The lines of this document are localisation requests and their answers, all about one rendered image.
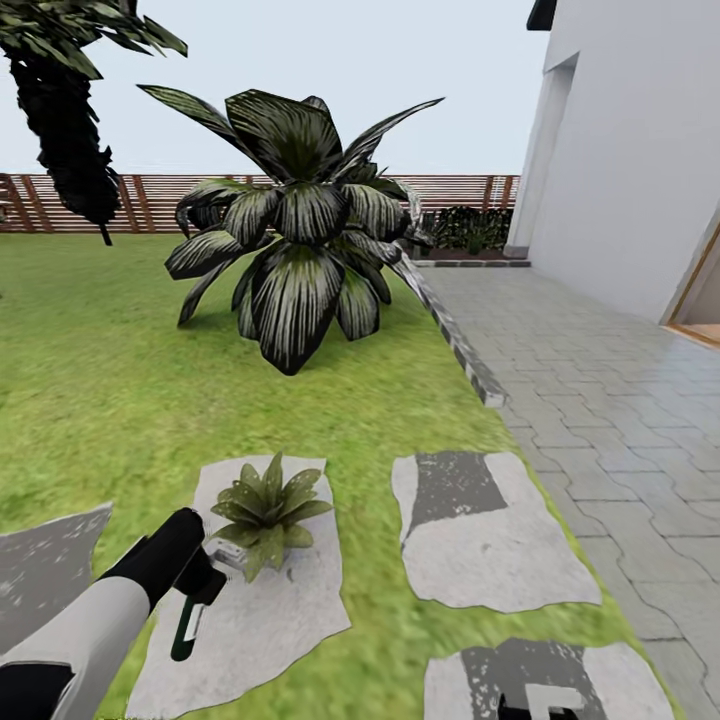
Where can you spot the insectifuge atomizer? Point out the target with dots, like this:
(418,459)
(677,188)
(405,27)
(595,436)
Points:
(188,626)

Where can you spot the tree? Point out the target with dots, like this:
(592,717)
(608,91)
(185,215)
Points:
(58,29)
(54,97)

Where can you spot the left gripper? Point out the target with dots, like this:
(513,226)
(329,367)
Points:
(203,585)

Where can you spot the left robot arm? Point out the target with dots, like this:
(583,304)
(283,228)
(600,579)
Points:
(63,671)

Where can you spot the pot plant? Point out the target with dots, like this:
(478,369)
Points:
(265,516)

